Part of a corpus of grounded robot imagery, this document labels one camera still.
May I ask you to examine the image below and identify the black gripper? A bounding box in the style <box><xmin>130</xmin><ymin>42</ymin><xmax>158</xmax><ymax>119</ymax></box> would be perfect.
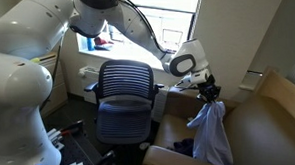
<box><xmin>196</xmin><ymin>74</ymin><xmax>223</xmax><ymax>104</ymax></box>

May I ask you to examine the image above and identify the light blue shirt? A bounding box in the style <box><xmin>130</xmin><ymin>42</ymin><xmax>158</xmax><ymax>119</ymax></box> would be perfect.
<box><xmin>185</xmin><ymin>99</ymin><xmax>237</xmax><ymax>165</ymax></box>

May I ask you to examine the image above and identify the black mesh office chair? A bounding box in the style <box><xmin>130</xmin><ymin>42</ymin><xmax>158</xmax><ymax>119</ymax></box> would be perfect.
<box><xmin>82</xmin><ymin>58</ymin><xmax>166</xmax><ymax>151</ymax></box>

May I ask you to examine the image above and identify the dark navy cloth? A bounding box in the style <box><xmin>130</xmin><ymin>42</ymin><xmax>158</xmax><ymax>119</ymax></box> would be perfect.
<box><xmin>172</xmin><ymin>137</ymin><xmax>196</xmax><ymax>159</ymax></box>

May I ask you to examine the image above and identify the wooden desk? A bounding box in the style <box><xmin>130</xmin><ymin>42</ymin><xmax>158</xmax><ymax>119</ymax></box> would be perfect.
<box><xmin>142</xmin><ymin>63</ymin><xmax>295</xmax><ymax>165</ymax></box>

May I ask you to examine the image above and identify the dark blue folded cloth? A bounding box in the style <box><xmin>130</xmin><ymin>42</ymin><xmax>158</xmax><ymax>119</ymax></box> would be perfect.
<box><xmin>94</xmin><ymin>43</ymin><xmax>114</xmax><ymax>52</ymax></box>

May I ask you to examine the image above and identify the blue water bottle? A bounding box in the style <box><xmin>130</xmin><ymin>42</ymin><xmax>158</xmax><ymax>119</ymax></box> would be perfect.
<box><xmin>86</xmin><ymin>37</ymin><xmax>95</xmax><ymax>52</ymax></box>

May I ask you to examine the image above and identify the black perforated robot table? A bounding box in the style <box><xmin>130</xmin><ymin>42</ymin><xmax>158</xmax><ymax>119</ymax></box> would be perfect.
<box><xmin>45</xmin><ymin>117</ymin><xmax>120</xmax><ymax>165</ymax></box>

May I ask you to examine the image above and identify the light wooden drawer cabinet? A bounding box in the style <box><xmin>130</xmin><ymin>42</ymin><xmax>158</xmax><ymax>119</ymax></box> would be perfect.
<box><xmin>29</xmin><ymin>50</ymin><xmax>71</xmax><ymax>118</ymax></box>

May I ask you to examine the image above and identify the yellow sticky note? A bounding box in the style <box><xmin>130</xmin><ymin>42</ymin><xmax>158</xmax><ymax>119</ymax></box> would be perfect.
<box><xmin>30</xmin><ymin>55</ymin><xmax>43</xmax><ymax>64</ymax></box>

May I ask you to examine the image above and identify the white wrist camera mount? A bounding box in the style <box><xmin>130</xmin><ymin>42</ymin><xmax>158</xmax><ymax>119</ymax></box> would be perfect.
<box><xmin>178</xmin><ymin>68</ymin><xmax>211</xmax><ymax>88</ymax></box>

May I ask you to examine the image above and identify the chrome wall bracket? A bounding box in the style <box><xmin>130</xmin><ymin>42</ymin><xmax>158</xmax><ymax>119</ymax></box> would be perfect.
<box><xmin>238</xmin><ymin>69</ymin><xmax>264</xmax><ymax>93</ymax></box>

